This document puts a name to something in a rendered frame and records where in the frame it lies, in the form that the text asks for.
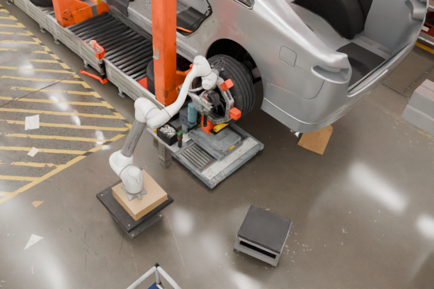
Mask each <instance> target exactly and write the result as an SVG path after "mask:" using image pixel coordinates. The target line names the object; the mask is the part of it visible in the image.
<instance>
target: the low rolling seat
mask: <svg viewBox="0 0 434 289"><path fill-rule="evenodd" d="M291 224H292V220H290V219H287V218H284V217H282V216H280V215H277V214H274V213H272V212H269V211H267V210H264V209H262V208H259V207H257V206H254V205H251V206H250V207H249V209H248V211H247V213H246V216H245V218H244V220H243V222H242V225H241V227H240V229H239V231H238V233H237V236H236V240H235V244H234V248H233V251H234V252H236V253H238V252H243V253H246V254H248V255H251V256H253V257H255V258H257V259H260V260H262V261H265V262H266V263H269V264H270V265H271V266H278V260H279V258H280V254H281V253H282V249H283V247H284V245H285V240H286V238H287V235H288V233H289V229H290V227H291Z"/></svg>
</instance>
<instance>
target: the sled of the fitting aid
mask: <svg viewBox="0 0 434 289"><path fill-rule="evenodd" d="M200 127H202V124H201V123H200V124H199V125H198V126H197V127H195V128H193V129H192V130H190V131H189V137H190V138H191V139H192V140H193V141H195V142H196V143H198V144H199V145H200V146H201V147H202V148H204V149H205V150H206V151H208V152H209V153H210V154H211V155H213V156H214V157H215V158H217V160H219V161H220V162H221V161H222V160H224V159H225V158H226V157H227V156H229V155H230V154H232V153H233V152H234V151H236V150H237V149H239V147H241V146H242V145H243V139H240V140H239V141H238V142H237V143H235V144H234V145H232V146H231V147H230V148H228V149H227V150H226V151H224V152H223V153H222V154H221V153H220V152H219V151H217V150H216V149H215V148H214V147H212V146H211V145H210V144H209V143H207V142H206V141H205V140H203V139H202V138H201V137H200V136H198V135H197V134H196V130H197V129H199V128H200Z"/></svg>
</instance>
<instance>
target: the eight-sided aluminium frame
mask: <svg viewBox="0 0 434 289"><path fill-rule="evenodd" d="M197 77H198V76H196V77H194V78H193V80H192V81H191V85H190V87H189V88H190V89H196V78H197ZM223 82H225V81H224V80H223V79H222V78H221V77H219V76H218V78H217V80H216V84H217V85H218V88H219V89H220V92H221V93H222V95H223V98H224V99H225V102H226V110H225V117H220V118H217V117H216V116H214V115H213V114H211V113H209V114H208V115H207V119H208V120H209V121H210V122H212V123H213V124H215V125H217V124H219V123H224V122H227V121H229V120H231V119H232V118H231V117H230V116H229V110H230V109H232V108H233V106H234V100H233V98H232V96H231V94H230V92H229V90H226V91H223V90H222V88H221V86H220V85H221V84H222V83H223ZM198 112H199V113H200V114H201V115H202V116H203V110H202V111H198Z"/></svg>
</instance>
